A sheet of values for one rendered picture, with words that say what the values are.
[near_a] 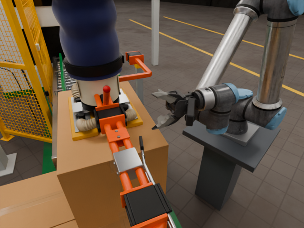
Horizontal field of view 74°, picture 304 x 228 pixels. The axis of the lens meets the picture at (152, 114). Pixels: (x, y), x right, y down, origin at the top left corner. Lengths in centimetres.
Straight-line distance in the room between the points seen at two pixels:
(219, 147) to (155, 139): 65
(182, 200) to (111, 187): 119
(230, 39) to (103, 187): 83
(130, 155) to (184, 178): 160
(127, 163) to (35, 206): 99
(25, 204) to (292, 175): 230
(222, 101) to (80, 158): 56
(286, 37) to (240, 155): 68
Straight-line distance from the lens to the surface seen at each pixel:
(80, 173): 75
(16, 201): 152
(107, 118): 65
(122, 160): 53
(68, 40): 78
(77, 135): 83
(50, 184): 151
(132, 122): 85
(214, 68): 98
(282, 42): 110
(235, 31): 104
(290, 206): 225
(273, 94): 123
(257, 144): 148
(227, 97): 82
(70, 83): 277
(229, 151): 135
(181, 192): 200
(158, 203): 44
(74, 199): 85
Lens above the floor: 164
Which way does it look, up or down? 34 degrees down
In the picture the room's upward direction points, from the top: straight up
